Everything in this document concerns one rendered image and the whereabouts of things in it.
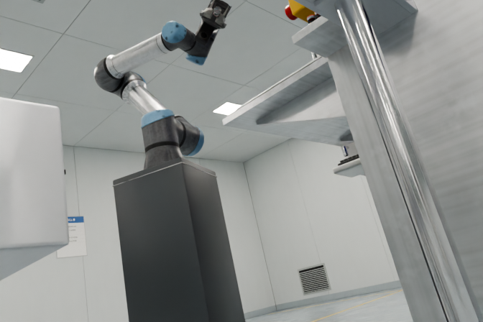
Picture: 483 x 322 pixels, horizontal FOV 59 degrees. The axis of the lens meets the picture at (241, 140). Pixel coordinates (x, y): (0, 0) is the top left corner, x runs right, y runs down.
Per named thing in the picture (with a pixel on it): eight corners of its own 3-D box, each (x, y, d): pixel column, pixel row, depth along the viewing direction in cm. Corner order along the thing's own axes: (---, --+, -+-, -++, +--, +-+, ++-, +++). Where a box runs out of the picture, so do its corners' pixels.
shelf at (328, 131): (456, 95, 151) (453, 90, 151) (357, 43, 101) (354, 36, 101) (342, 146, 180) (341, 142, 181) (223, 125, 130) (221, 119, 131)
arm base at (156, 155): (134, 177, 137) (130, 149, 140) (159, 185, 150) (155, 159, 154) (175, 164, 132) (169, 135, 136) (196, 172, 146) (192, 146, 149)
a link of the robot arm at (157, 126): (136, 151, 142) (131, 114, 147) (162, 157, 153) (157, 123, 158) (164, 138, 137) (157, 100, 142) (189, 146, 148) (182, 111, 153)
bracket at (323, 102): (368, 113, 109) (353, 70, 114) (362, 112, 107) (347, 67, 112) (271, 160, 130) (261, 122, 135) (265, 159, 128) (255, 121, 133)
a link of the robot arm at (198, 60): (175, 53, 159) (186, 26, 158) (192, 63, 168) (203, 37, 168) (189, 58, 154) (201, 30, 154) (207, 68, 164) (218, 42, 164)
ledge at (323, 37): (375, 26, 96) (373, 19, 96) (346, 8, 86) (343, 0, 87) (325, 58, 104) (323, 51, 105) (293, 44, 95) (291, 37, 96)
